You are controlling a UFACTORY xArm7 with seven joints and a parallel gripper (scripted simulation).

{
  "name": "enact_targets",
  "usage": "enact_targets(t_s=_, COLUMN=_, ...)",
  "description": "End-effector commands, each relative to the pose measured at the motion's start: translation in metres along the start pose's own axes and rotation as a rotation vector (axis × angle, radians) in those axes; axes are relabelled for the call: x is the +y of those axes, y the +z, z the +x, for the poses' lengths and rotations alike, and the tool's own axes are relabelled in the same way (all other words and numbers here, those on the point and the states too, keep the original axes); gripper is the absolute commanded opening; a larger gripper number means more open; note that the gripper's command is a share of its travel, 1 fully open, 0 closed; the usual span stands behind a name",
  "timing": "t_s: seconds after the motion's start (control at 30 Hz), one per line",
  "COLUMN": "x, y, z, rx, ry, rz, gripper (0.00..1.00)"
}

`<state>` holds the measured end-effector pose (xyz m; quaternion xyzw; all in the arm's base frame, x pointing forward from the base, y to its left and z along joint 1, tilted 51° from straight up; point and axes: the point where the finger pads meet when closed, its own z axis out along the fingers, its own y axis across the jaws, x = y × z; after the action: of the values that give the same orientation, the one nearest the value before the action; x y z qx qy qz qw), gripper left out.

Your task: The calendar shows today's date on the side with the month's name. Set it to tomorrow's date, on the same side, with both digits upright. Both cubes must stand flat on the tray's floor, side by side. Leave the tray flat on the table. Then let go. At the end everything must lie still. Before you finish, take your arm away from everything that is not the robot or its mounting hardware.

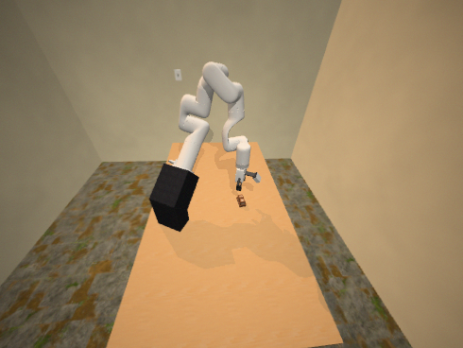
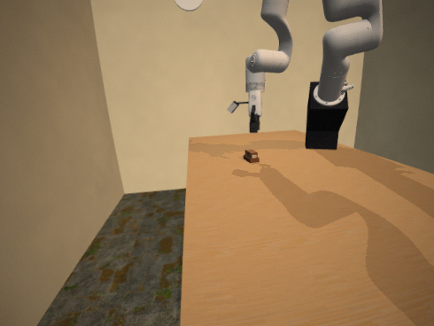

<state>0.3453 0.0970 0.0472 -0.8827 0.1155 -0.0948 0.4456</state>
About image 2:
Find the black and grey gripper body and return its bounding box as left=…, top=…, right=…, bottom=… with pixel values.
left=246, top=89, right=265, bottom=116

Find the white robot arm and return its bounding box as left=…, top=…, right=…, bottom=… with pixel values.
left=245, top=0, right=383, bottom=106

